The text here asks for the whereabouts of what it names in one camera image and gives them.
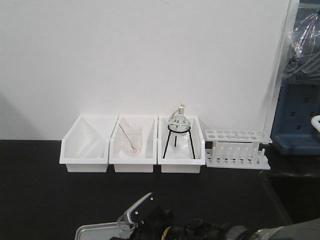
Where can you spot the blue equipment with plastic cover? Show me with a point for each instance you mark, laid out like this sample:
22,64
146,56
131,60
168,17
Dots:
298,75

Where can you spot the silver metal tray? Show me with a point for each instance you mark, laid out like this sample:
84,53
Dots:
100,231

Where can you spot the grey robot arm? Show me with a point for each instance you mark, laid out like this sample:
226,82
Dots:
199,229

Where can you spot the right white storage bin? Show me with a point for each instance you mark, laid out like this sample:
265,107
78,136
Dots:
182,154

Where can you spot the clear glass beaker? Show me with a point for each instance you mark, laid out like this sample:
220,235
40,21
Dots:
124,226

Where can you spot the white test tube rack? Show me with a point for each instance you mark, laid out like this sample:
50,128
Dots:
237,149

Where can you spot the white storage bin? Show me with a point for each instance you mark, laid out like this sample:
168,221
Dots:
182,154
147,159
85,147

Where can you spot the red glass stirring rod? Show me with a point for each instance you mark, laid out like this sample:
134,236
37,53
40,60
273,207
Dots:
125,134

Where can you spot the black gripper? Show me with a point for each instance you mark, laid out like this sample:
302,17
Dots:
151,224

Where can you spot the left white storage bin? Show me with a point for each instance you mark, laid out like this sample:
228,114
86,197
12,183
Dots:
85,147

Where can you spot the glass alcohol lamp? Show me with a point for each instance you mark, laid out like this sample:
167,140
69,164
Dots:
178,124

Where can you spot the glass beaker in bin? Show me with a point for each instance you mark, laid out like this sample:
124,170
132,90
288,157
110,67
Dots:
134,132

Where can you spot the middle white storage bin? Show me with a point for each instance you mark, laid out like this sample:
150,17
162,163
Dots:
147,159

